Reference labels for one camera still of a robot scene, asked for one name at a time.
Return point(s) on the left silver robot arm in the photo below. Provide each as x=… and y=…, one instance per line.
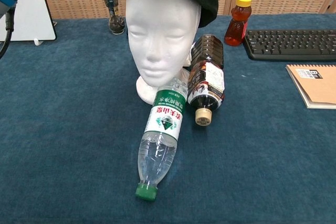
x=6, y=1

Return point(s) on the white board stand foot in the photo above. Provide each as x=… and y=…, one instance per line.
x=37, y=42

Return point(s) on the small glass pepper grinder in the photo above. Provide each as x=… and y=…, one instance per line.
x=114, y=16

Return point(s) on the blue tablecloth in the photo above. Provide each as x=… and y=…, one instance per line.
x=52, y=103

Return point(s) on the white foam mannequin head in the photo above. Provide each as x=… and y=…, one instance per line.
x=157, y=24

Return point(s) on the clear water bottle green cap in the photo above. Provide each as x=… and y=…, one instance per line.
x=162, y=129

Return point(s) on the dark tea bottle beige cap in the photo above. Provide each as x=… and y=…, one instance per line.
x=207, y=82

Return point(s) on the honey bear bottle yellow cap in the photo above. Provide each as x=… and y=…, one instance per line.
x=237, y=27

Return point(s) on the black computer keyboard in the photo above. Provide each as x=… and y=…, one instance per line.
x=288, y=44

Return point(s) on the kraft spiral notebook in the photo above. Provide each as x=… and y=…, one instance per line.
x=317, y=87

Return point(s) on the white board black frame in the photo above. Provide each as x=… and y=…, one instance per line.
x=31, y=11

